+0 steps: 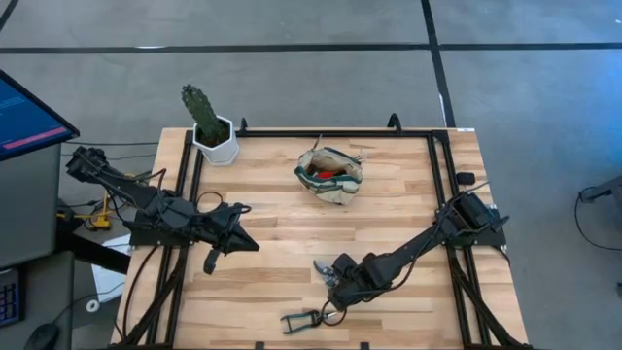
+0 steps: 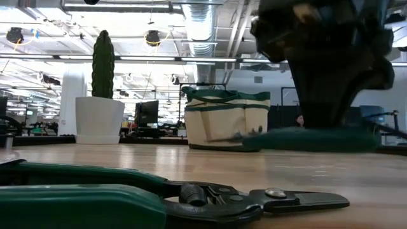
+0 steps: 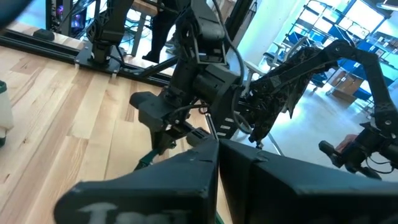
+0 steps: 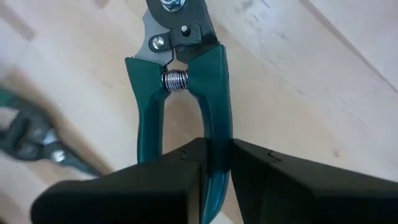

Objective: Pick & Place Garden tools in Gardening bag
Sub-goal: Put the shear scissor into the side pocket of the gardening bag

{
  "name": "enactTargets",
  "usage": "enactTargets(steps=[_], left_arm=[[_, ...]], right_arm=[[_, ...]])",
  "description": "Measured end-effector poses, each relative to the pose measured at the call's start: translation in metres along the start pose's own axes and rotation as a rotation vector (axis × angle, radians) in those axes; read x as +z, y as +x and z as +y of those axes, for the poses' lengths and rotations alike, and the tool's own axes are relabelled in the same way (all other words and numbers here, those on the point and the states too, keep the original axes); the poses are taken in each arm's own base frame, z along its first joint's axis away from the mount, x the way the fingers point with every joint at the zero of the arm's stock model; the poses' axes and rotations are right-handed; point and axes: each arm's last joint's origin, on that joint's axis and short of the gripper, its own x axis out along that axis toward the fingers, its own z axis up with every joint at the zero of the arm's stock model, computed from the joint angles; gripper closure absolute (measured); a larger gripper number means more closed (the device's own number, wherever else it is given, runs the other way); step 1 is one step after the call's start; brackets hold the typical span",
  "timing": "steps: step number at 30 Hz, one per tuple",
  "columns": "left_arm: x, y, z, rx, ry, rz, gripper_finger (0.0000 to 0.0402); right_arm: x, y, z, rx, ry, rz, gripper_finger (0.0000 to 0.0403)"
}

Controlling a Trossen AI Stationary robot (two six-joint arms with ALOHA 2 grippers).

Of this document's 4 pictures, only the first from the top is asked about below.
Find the black keyboard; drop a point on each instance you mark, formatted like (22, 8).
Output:
(10, 296)

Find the green cactus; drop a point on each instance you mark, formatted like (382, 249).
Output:
(201, 112)

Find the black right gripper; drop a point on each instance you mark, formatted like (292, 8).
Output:
(357, 284)

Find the white paper sheet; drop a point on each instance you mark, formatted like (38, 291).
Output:
(109, 282)

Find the grey stand foot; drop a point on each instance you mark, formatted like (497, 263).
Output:
(602, 189)

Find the red black gardening glove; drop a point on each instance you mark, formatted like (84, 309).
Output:
(326, 174)

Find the black computer mouse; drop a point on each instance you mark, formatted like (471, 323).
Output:
(43, 336)

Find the monitor with blue screen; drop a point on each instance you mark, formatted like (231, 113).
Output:
(24, 116)

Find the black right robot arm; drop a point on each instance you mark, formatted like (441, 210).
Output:
(413, 253)

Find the metal pronged hand cultivator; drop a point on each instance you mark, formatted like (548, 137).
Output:
(360, 156)

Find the yellow clamp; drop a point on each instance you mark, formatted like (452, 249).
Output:
(102, 221)

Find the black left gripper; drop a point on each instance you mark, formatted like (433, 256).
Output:
(214, 226)

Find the black aluminium table frame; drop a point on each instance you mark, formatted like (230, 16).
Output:
(340, 133)

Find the white hexagonal planter pot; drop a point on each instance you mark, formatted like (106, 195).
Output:
(221, 154)

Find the small black box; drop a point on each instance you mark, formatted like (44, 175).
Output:
(465, 178)

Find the grey desk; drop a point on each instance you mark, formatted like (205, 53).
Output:
(29, 204)

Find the cream green-trimmed gardening bag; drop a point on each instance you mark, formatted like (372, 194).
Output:
(340, 192)

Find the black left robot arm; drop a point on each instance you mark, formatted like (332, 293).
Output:
(160, 214)

